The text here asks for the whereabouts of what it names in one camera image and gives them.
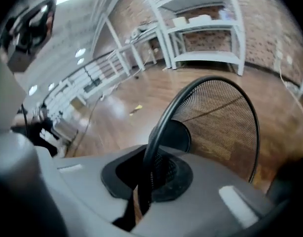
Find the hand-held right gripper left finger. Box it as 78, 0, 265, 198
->
35, 144, 149, 237

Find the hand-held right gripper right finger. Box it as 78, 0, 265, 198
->
131, 146, 278, 237

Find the silver metal bin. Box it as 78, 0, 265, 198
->
52, 120, 78, 143

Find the brown cardboard box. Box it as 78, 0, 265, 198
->
71, 98, 87, 111

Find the yellow and black floor tape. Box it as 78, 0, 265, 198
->
129, 104, 144, 116

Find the white metal railing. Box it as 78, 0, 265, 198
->
41, 48, 133, 124

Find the white shelving unit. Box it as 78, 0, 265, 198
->
138, 0, 247, 78

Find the white metal table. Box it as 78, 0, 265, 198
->
125, 24, 167, 73

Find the white box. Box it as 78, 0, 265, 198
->
172, 16, 188, 29
188, 14, 213, 25

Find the long black floor cable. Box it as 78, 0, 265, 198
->
66, 99, 104, 158

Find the thin white cable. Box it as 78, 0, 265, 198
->
279, 58, 303, 124

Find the black head-worn camera rig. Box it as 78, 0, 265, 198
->
0, 0, 56, 73

